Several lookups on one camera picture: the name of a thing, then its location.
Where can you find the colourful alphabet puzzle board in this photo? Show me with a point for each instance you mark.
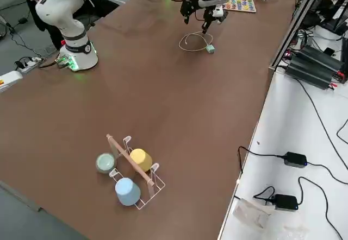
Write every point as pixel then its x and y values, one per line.
pixel 240 2

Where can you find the clear plastic bag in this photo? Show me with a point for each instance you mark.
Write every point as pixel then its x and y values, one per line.
pixel 250 213

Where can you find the aluminium frame post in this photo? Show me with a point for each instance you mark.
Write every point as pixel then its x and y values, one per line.
pixel 296 20

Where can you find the yellow cup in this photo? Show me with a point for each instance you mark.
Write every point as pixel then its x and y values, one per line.
pixel 140 160

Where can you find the white phone charger adapter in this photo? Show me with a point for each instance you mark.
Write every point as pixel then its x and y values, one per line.
pixel 210 49

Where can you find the black power adapter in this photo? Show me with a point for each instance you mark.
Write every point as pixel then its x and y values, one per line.
pixel 285 202
pixel 295 158

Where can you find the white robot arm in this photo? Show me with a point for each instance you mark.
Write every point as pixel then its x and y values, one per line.
pixel 59 12

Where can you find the white power strip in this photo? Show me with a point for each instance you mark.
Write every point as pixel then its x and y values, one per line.
pixel 31 62

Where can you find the black ribbed power supply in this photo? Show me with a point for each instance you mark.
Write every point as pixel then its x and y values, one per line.
pixel 320 58
pixel 307 74

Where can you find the green cup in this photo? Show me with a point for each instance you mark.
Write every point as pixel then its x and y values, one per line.
pixel 105 163

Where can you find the blue cup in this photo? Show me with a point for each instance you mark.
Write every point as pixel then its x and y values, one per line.
pixel 127 192

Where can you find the white device box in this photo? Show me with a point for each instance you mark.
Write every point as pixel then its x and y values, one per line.
pixel 8 81

